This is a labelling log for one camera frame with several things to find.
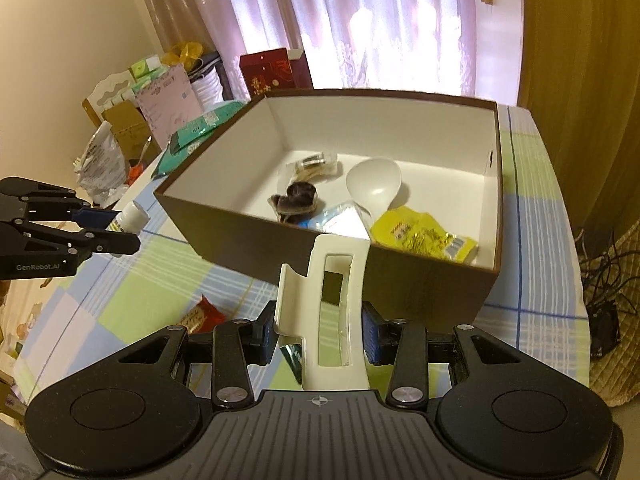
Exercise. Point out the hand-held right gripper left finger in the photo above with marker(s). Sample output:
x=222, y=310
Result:
x=267, y=337

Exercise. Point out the white hair claw clip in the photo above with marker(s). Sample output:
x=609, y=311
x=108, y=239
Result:
x=300, y=305

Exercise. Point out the small white bottle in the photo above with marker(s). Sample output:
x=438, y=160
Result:
x=132, y=217

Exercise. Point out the brown cardboard box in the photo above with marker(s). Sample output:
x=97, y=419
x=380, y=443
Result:
x=425, y=290

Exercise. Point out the clear packet of dark snack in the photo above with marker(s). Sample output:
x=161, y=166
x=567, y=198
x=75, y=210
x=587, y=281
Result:
x=297, y=198

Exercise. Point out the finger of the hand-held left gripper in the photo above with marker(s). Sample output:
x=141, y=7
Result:
x=110, y=244
x=95, y=217

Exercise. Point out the white plastic rice spoon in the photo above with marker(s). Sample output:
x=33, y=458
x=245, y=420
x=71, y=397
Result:
x=372, y=182

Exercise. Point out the clear packet with black items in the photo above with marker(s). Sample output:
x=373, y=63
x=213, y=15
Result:
x=312, y=162

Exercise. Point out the red snack packet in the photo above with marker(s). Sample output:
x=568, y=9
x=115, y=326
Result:
x=205, y=315

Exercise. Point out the red gift box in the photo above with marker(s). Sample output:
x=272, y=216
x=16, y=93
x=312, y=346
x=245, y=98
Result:
x=270, y=72

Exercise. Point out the golden brown drape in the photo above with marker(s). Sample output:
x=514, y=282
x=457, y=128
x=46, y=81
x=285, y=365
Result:
x=575, y=85
x=165, y=5

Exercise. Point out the white printed plastic bag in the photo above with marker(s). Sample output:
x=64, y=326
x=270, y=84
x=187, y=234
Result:
x=100, y=160

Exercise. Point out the green and white carton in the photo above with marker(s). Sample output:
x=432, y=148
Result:
x=145, y=67

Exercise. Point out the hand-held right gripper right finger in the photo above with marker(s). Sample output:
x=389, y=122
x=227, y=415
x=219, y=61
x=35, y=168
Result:
x=372, y=340

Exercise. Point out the white ribbed object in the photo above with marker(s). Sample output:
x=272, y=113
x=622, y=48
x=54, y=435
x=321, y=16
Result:
x=207, y=87

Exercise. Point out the small orange object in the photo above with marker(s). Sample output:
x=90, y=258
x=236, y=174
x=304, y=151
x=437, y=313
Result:
x=134, y=171

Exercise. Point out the yellow snack packet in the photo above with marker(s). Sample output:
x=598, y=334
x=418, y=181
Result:
x=415, y=234

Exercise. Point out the sheer pink curtain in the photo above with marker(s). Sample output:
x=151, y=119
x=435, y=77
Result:
x=375, y=25

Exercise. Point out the brown cardboard carton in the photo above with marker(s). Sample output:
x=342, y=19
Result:
x=127, y=127

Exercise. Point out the pink paper sheet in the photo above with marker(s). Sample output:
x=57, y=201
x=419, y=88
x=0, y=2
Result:
x=167, y=102

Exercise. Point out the clear-wrapped white tissue pack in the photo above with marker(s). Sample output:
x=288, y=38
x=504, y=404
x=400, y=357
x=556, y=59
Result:
x=342, y=220

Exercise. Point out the yellow plastic bag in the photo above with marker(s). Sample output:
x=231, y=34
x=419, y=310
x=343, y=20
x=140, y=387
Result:
x=182, y=55

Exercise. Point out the dark green packet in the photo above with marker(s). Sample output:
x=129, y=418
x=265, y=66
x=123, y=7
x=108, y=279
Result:
x=295, y=360

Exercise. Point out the green wipes packet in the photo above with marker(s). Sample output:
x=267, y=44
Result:
x=210, y=122
x=172, y=163

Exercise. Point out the white carved chair back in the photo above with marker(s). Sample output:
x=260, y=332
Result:
x=107, y=90

